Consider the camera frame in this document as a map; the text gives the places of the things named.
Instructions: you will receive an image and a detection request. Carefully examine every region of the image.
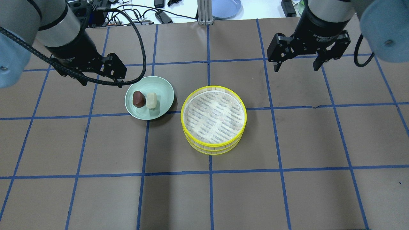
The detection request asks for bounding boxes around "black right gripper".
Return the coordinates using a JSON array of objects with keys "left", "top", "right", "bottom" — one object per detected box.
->
[{"left": 267, "top": 13, "right": 351, "bottom": 72}]

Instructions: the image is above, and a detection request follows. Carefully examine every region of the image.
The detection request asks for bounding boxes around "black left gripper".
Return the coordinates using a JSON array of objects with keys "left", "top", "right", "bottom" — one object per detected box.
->
[{"left": 48, "top": 32, "right": 127, "bottom": 88}]

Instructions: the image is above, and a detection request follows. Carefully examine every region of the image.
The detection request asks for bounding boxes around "brown bun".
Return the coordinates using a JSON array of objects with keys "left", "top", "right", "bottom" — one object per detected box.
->
[{"left": 132, "top": 91, "right": 146, "bottom": 108}]

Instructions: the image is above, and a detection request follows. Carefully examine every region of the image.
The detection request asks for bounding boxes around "white bun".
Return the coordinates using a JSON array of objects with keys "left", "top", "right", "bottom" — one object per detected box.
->
[{"left": 145, "top": 93, "right": 158, "bottom": 110}]

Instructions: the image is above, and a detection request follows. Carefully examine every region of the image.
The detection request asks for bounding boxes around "yellow steamer layer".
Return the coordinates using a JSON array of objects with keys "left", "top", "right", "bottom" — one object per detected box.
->
[
  {"left": 180, "top": 85, "right": 247, "bottom": 147},
  {"left": 184, "top": 132, "right": 243, "bottom": 155}
]

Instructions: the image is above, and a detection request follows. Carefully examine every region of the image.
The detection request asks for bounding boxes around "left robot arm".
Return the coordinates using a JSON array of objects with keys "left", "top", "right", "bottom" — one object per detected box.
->
[{"left": 0, "top": 0, "right": 127, "bottom": 88}]

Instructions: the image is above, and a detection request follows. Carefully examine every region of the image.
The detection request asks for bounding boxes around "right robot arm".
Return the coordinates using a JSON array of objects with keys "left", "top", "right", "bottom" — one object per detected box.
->
[{"left": 267, "top": 0, "right": 409, "bottom": 72}]

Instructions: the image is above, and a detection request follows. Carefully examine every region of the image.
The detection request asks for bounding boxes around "light green plate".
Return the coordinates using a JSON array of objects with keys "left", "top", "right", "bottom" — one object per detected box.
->
[{"left": 124, "top": 76, "right": 175, "bottom": 120}]

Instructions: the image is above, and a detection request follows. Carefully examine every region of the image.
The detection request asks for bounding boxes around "black power adapter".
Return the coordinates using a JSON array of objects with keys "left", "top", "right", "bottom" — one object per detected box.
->
[{"left": 154, "top": 10, "right": 173, "bottom": 24}]

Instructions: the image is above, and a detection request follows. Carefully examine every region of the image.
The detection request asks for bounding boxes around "blue plate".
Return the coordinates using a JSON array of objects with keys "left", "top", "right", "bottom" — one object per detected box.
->
[{"left": 211, "top": 0, "right": 242, "bottom": 19}]

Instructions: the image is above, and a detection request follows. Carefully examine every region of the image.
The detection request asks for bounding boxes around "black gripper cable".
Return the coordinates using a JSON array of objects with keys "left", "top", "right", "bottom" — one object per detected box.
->
[{"left": 0, "top": 8, "right": 147, "bottom": 86}]

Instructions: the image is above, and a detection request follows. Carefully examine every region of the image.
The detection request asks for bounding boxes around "aluminium frame post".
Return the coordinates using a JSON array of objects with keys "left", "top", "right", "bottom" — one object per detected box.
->
[{"left": 197, "top": 0, "right": 213, "bottom": 25}]

